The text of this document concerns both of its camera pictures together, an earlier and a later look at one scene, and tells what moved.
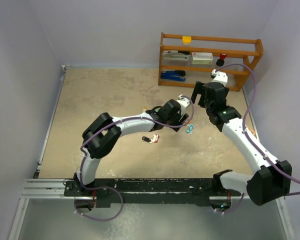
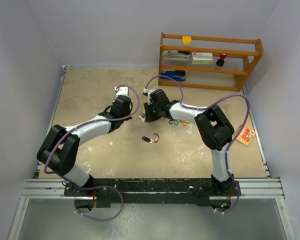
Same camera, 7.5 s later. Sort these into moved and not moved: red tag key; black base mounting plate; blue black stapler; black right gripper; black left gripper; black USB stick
Moved: black left gripper; black right gripper
Not moved: black USB stick; blue black stapler; black base mounting plate; red tag key
